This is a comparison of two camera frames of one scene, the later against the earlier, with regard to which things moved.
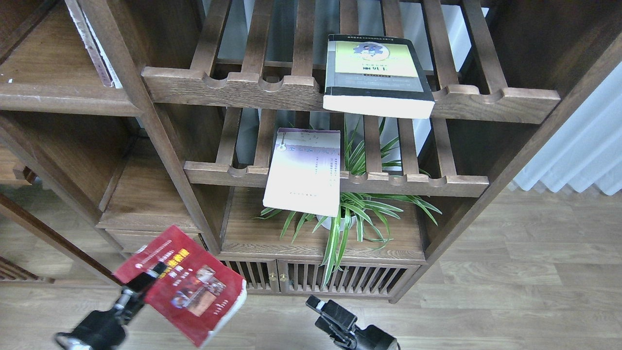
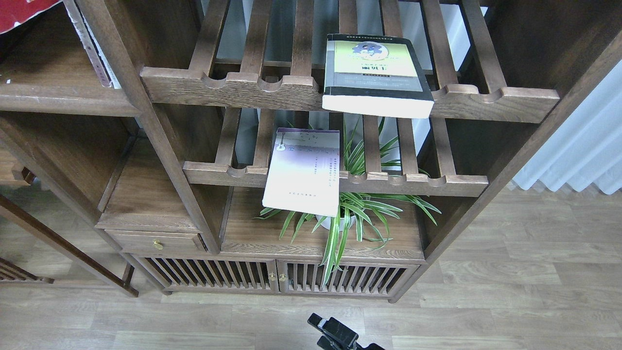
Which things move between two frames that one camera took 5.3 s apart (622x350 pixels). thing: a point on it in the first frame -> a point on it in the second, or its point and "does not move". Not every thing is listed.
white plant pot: (327, 222) does not move
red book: (199, 292) -> (12, 12)
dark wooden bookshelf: (329, 148) does not move
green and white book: (376, 75) does not move
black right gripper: (371, 338) -> (337, 333)
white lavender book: (304, 175) does not move
